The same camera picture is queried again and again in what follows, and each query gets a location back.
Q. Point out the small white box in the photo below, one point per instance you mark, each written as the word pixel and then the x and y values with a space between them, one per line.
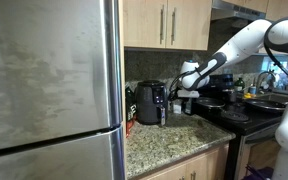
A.
pixel 176 108

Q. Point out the black red whey protein bag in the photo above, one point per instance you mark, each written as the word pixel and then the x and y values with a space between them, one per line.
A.
pixel 130 109

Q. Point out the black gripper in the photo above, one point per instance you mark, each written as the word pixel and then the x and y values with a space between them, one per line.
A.
pixel 173 90

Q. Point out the small black pan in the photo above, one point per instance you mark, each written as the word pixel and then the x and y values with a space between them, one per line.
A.
pixel 209 102

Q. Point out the black frying pan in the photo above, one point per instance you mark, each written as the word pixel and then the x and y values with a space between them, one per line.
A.
pixel 265 105

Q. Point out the stainless range hood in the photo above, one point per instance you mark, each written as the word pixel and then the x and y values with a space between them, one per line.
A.
pixel 222 10

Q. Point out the light wood lower cabinet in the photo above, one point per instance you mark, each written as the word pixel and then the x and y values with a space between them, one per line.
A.
pixel 209 165

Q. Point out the stainless steel refrigerator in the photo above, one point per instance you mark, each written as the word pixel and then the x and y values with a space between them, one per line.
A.
pixel 60 90

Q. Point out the green dish soap bottle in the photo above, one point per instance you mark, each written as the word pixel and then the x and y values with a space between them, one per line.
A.
pixel 239 85

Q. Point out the black electric stove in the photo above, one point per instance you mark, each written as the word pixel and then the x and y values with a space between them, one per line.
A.
pixel 250 126

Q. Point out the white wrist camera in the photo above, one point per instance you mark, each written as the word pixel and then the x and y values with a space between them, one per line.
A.
pixel 188 94

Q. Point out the light wood cabinet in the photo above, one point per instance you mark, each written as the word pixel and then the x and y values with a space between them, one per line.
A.
pixel 209 165
pixel 167 24

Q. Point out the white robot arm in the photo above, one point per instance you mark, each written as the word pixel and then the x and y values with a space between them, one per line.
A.
pixel 261 33

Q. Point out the black air fryer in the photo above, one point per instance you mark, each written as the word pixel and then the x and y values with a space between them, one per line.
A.
pixel 152 103

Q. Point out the right wood upper cabinet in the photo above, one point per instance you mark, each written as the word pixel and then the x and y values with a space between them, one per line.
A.
pixel 284 6

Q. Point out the light wood upper cabinet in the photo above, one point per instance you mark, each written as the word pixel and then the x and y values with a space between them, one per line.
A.
pixel 167 24

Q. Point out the chrome kitchen faucet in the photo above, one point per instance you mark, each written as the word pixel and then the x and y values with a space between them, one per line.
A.
pixel 265 82

